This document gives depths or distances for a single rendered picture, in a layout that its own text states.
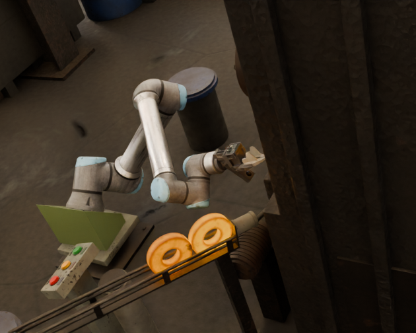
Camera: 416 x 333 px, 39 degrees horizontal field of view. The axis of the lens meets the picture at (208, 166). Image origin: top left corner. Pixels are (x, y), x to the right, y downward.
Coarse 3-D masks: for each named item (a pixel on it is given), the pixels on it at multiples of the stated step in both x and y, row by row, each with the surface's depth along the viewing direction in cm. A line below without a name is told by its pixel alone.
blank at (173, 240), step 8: (160, 240) 192; (168, 240) 192; (176, 240) 194; (184, 240) 196; (152, 248) 193; (160, 248) 192; (168, 248) 194; (176, 248) 196; (184, 248) 197; (152, 256) 192; (160, 256) 194; (176, 256) 200; (184, 256) 199; (152, 264) 194; (160, 264) 196; (168, 264) 198
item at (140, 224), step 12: (144, 228) 314; (132, 240) 311; (144, 240) 310; (120, 252) 306; (132, 252) 304; (60, 264) 311; (96, 264) 304; (108, 264) 302; (120, 264) 300; (96, 276) 298
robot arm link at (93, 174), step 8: (80, 160) 293; (88, 160) 291; (96, 160) 292; (104, 160) 296; (80, 168) 292; (88, 168) 291; (96, 168) 292; (104, 168) 295; (80, 176) 291; (88, 176) 291; (96, 176) 292; (104, 176) 294; (80, 184) 291; (88, 184) 291; (96, 184) 293; (104, 184) 296
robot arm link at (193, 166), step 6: (192, 156) 236; (198, 156) 233; (204, 156) 230; (186, 162) 235; (192, 162) 233; (198, 162) 231; (186, 168) 235; (192, 168) 233; (198, 168) 231; (204, 168) 230; (186, 174) 237; (192, 174) 232; (198, 174) 231; (204, 174) 232; (210, 174) 232
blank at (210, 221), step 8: (208, 216) 198; (216, 216) 198; (224, 216) 202; (200, 224) 196; (208, 224) 197; (216, 224) 199; (224, 224) 200; (192, 232) 197; (200, 232) 197; (224, 232) 202; (192, 240) 197; (200, 240) 199; (208, 240) 204; (216, 240) 203; (192, 248) 201; (200, 248) 201
